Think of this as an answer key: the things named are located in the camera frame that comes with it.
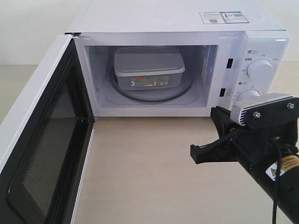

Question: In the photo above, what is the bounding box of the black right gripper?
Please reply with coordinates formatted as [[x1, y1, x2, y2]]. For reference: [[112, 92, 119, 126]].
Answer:
[[189, 106, 299, 185]]

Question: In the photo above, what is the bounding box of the white plastic lidded container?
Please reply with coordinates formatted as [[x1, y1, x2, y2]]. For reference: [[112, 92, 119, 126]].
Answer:
[[114, 46, 185, 91]]

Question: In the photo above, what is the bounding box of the white microwave door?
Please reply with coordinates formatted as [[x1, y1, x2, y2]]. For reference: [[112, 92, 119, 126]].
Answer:
[[0, 34, 94, 224]]

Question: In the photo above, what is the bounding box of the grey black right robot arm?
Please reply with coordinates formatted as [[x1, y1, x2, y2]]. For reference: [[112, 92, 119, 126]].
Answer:
[[190, 103, 299, 224]]

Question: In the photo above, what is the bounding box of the white microwave oven body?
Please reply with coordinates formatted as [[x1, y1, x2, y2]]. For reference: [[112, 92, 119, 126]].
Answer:
[[66, 0, 290, 118]]

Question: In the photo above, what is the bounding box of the lower white timer knob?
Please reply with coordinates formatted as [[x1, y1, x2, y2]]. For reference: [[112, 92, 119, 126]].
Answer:
[[237, 89, 260, 102]]

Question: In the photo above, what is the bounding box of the upper white power knob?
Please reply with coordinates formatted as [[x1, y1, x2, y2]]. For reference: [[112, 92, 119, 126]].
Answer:
[[247, 59, 274, 79]]

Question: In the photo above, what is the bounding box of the glass turntable plate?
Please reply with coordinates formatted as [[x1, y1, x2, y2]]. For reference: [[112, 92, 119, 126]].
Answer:
[[109, 65, 194, 104]]

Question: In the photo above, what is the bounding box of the blue bordered label sticker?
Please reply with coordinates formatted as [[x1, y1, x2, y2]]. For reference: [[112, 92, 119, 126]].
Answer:
[[220, 11, 249, 24]]

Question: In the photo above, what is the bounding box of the white label sticker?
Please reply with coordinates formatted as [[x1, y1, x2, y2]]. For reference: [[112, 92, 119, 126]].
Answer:
[[199, 12, 225, 24]]

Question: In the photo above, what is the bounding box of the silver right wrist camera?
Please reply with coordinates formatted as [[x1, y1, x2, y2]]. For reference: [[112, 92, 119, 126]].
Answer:
[[230, 93, 299, 129]]

